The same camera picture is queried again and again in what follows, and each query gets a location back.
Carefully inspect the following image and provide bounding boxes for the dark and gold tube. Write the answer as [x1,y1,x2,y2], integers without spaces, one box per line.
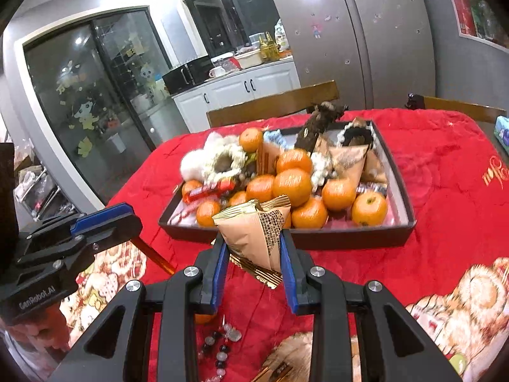
[250,360,295,382]

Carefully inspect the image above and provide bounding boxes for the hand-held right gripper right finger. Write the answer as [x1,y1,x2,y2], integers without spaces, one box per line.
[278,229,464,382]

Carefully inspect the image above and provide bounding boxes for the brown plush strip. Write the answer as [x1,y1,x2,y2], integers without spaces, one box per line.
[294,101,348,154]

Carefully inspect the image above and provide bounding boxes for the red candy wrapper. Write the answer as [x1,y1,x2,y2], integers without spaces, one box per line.
[186,179,237,203]

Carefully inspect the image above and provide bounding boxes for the black scrunchie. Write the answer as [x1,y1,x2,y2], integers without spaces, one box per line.
[338,123,374,146]

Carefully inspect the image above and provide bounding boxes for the blue scrunchie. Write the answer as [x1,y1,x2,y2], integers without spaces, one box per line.
[263,129,287,148]

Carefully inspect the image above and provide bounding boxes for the silver refrigerator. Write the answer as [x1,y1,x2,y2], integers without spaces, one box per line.
[258,0,436,110]

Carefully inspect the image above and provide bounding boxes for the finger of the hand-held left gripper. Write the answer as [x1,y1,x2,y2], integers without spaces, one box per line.
[24,202,133,247]
[15,211,144,285]

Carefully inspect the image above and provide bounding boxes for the red gift box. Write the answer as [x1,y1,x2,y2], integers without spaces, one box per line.
[449,0,478,36]

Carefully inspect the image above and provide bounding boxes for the blue and white tissue pack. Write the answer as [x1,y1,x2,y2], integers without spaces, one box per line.
[493,115,509,146]

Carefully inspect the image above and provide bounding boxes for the white fuzzy scrunchie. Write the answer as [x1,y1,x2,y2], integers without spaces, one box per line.
[205,131,235,150]

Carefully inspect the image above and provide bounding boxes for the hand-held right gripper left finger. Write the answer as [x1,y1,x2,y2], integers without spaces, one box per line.
[48,239,231,382]

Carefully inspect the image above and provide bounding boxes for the dark kitchen window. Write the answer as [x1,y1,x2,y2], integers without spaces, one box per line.
[185,0,279,56]

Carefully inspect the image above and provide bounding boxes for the black microwave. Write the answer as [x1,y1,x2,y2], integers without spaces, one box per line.
[162,55,213,94]

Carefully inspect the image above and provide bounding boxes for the red printed bear blanket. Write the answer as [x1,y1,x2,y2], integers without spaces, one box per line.
[67,107,509,382]

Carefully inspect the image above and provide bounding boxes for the wooden chair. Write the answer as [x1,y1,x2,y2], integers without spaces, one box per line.
[406,93,507,124]
[206,80,340,128]

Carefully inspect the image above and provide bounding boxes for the glass sliding door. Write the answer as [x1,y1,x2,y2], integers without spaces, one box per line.
[22,6,179,208]

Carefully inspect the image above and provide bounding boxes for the pile of tangerines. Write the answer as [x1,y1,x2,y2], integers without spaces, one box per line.
[181,127,388,231]

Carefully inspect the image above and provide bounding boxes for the white fluffy pom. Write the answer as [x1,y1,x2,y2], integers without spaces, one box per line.
[180,149,207,180]

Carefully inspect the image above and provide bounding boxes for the tan triangular snack packet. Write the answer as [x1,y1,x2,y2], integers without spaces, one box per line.
[330,143,370,186]
[256,141,285,176]
[212,194,292,288]
[364,155,388,184]

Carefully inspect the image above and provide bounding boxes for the yellow glass bottles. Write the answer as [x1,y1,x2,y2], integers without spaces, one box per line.
[258,32,279,62]

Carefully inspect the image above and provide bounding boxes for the white food container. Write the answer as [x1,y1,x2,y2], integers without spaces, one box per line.
[236,52,263,68]

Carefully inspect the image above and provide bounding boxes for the dark rectangular box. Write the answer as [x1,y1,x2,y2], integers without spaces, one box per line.
[158,119,417,251]

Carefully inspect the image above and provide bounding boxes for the white kitchen cabinet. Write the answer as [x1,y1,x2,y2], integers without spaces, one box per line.
[171,58,301,132]

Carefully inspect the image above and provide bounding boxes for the pink and dark bead bracelet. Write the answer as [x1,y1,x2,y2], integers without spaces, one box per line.
[195,318,243,382]

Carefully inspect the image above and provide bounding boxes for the person's left hand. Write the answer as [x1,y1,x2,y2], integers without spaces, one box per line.
[3,309,81,351]

